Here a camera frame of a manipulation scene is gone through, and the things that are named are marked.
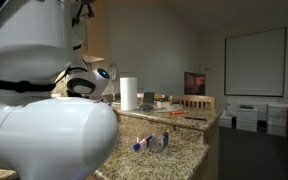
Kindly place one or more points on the black pen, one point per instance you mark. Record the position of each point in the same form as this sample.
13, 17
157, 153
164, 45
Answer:
195, 118

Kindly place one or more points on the white storage box stack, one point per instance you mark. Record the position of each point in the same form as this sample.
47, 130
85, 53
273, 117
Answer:
247, 118

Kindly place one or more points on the small white bin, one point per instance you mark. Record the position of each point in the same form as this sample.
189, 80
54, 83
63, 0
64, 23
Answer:
225, 120

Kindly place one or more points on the orange marker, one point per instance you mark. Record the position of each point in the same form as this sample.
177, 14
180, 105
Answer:
177, 113

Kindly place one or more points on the small dark box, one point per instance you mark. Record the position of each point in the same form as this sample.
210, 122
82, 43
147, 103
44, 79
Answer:
149, 97

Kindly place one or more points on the small white container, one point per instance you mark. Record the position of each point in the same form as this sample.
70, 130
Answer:
163, 104

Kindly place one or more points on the wooden counter cabinet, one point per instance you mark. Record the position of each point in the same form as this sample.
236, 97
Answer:
210, 150

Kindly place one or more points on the white projection screen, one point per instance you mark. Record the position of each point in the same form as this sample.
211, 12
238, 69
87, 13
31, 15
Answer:
255, 61

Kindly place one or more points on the wooden wall cabinet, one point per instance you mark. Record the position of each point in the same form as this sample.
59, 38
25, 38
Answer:
97, 40

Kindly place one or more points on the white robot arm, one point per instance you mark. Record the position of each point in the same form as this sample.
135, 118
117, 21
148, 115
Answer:
34, 133

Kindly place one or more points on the dark computer mouse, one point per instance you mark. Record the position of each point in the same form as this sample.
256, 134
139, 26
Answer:
146, 107

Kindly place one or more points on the white plate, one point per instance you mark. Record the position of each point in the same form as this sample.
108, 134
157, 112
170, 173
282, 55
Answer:
176, 108

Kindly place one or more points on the clear plastic water bottle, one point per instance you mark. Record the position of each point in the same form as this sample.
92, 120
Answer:
159, 141
143, 142

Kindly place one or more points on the white paper towel roll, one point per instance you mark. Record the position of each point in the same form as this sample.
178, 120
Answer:
128, 93

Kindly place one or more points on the wooden chair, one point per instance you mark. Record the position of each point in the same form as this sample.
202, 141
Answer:
194, 101
140, 96

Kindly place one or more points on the white drawer unit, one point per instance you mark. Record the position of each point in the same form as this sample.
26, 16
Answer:
278, 119

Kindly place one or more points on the white wall phone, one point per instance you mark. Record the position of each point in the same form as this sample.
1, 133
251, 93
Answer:
113, 71

